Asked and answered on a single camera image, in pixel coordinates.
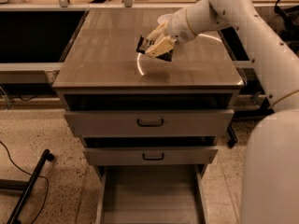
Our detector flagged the black headphones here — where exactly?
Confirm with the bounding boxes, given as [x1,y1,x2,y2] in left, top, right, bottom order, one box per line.
[274,0,299,41]

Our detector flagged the black cable on floor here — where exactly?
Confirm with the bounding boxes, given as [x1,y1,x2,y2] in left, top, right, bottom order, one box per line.
[0,141,50,224]

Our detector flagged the grey drawer cabinet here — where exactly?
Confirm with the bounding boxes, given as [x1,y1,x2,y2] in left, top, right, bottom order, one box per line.
[50,7,244,224]

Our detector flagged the black floor stand leg left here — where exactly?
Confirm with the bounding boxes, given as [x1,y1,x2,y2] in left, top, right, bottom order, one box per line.
[0,149,54,224]

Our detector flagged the black cabinet caster wheel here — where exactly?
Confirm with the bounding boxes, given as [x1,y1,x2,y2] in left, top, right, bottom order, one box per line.
[227,125,237,148]

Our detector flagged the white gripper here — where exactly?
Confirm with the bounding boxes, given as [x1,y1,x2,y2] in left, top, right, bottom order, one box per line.
[145,8,196,59]

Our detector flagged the grey drawer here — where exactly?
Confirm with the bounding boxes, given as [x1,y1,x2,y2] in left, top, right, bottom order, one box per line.
[95,164,208,224]
[64,109,234,137]
[83,147,218,166]

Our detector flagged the middle grey drawer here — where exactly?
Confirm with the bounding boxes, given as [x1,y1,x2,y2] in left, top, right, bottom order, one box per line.
[83,147,218,166]

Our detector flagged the bottom grey drawer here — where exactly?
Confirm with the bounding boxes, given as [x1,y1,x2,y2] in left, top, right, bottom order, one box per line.
[95,164,208,224]

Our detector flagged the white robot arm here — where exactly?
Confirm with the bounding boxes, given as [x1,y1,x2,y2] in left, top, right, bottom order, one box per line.
[146,0,299,224]

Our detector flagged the white ceramic bowl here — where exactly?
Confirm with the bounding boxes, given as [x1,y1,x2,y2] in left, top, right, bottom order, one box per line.
[157,13,173,24]

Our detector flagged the black rxbar chocolate wrapper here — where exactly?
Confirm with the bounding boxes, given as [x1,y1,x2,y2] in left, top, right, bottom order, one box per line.
[136,36,173,62]

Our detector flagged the top grey drawer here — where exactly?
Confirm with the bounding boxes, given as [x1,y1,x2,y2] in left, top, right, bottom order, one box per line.
[64,109,234,137]

